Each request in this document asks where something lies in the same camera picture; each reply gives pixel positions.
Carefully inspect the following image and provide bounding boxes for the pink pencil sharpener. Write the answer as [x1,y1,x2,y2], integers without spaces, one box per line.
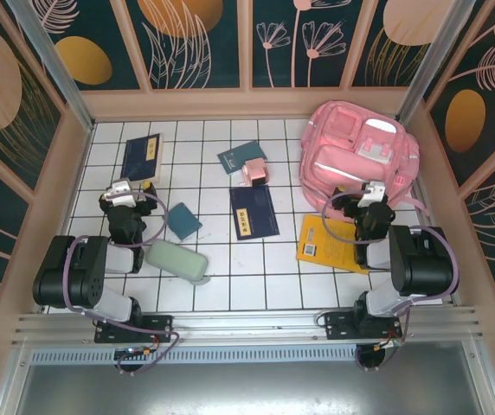
[239,157,271,188]

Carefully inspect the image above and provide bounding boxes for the thin navy notebook yellow label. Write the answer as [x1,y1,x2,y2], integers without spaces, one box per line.
[228,185,280,241]

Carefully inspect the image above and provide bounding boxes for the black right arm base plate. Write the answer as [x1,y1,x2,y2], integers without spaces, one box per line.
[324,310,405,341]

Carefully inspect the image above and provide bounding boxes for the small plain teal notebook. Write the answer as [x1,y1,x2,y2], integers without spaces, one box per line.
[167,202,203,241]

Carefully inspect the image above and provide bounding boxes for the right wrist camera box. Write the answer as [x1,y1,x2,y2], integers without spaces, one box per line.
[357,180,386,208]

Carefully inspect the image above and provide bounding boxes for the pale green pencil case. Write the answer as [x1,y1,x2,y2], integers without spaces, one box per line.
[145,239,210,284]

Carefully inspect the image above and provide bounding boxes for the yellow book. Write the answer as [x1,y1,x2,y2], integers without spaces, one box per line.
[295,214,372,276]

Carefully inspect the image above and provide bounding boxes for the aluminium front rail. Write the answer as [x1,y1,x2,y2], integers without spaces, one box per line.
[11,305,485,347]

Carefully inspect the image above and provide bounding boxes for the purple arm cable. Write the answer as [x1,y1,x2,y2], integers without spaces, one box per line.
[321,188,461,373]
[63,192,182,377]

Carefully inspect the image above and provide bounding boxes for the pink backpack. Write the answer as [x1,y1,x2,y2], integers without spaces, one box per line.
[298,99,430,217]

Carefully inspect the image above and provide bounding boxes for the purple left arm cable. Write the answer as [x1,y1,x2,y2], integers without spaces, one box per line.
[63,192,182,377]

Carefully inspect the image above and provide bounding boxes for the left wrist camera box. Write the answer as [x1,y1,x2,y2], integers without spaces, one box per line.
[101,177,139,207]

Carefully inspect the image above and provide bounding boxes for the thick navy book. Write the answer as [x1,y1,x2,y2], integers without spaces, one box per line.
[119,133,164,183]

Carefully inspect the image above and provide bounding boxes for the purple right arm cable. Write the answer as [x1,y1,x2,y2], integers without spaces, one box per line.
[321,188,461,373]

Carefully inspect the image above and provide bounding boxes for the grey metal sheet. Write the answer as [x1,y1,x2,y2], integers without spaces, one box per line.
[11,361,493,415]

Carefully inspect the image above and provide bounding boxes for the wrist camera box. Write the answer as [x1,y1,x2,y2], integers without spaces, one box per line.
[101,177,139,207]
[357,180,386,208]

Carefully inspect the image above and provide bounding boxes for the dark teal notebook with print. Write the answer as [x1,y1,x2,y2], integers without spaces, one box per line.
[216,141,268,175]

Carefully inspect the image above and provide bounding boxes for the aluminium corner post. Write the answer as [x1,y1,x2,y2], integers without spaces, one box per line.
[395,0,477,125]
[7,0,97,131]

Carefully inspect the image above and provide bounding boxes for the grey slotted cable duct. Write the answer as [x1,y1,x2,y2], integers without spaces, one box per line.
[29,348,479,365]

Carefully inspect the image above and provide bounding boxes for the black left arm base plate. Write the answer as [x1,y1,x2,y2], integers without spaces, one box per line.
[94,314,174,344]

